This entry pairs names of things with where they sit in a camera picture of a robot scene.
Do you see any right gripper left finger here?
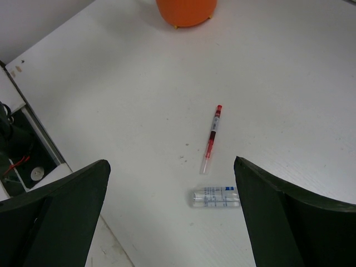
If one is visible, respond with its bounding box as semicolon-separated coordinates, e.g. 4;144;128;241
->
1;160;111;266

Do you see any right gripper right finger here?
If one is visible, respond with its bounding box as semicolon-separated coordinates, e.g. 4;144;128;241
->
234;157;355;266

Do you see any clear spray bottle blue nozzle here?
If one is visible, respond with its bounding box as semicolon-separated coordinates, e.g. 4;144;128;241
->
191;186;240;208

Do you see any red pen refill with white end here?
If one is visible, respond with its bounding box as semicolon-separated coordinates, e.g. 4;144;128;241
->
200;105;222;175

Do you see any orange round compartment organizer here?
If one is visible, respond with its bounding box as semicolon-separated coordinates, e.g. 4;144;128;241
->
156;0;217;28

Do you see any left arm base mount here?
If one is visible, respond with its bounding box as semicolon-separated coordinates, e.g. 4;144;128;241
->
1;102;65;197

